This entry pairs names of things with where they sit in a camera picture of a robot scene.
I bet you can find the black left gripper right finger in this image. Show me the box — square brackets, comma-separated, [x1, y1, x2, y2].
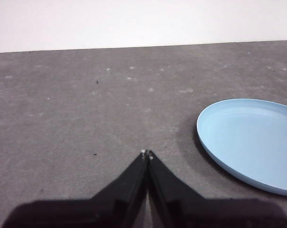
[147, 149, 287, 228]

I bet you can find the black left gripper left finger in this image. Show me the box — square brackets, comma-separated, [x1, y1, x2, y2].
[2, 149, 148, 228]

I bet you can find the light blue round plate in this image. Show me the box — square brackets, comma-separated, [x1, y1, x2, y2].
[196, 98, 287, 198]

